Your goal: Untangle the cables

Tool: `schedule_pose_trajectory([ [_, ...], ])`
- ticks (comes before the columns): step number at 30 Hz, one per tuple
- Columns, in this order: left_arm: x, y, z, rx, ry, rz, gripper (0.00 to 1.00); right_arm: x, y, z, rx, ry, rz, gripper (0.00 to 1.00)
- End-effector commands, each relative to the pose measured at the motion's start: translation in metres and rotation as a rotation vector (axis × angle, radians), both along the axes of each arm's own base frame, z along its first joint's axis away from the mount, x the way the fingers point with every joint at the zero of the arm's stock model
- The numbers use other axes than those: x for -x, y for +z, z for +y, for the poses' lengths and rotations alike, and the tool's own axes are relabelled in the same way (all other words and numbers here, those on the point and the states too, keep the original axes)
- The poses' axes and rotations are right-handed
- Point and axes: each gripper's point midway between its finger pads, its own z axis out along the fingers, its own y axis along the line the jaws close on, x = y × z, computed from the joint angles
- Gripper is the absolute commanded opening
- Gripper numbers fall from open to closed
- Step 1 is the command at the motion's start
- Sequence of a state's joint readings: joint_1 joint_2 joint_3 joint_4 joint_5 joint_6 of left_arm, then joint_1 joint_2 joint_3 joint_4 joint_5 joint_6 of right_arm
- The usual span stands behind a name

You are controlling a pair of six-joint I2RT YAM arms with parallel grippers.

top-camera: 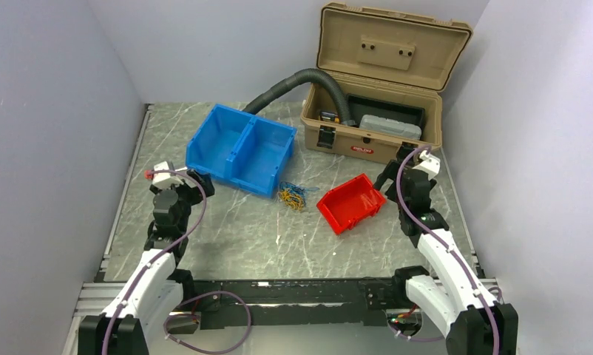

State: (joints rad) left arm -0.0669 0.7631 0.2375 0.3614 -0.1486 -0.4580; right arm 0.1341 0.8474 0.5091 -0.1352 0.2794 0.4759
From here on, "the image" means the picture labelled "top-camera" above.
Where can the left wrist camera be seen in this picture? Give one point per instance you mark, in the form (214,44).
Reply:
(162,177)

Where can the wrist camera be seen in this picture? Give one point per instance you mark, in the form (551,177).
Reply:
(162,177)
(428,163)

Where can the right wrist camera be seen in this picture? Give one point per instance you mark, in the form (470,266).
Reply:
(428,163)

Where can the blue double storage bin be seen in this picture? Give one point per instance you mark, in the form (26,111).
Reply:
(241,150)

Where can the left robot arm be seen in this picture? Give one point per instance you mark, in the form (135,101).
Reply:
(157,286)

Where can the yellow black device in case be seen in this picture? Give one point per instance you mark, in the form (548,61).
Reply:
(329,117)

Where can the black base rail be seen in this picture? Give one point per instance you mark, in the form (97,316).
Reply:
(368,301)

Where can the grey plastic organiser box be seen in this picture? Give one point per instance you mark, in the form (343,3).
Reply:
(390,126)

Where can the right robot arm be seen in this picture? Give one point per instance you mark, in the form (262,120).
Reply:
(471,318)

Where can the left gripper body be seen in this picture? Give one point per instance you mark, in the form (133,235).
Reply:
(190,195)

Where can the black tray in case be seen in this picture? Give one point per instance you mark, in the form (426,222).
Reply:
(361,106)

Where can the tan tool case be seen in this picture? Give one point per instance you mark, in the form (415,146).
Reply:
(386,55)

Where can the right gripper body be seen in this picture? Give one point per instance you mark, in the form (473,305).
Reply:
(390,173)

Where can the red storage bin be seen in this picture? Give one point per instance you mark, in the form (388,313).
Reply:
(346,205)

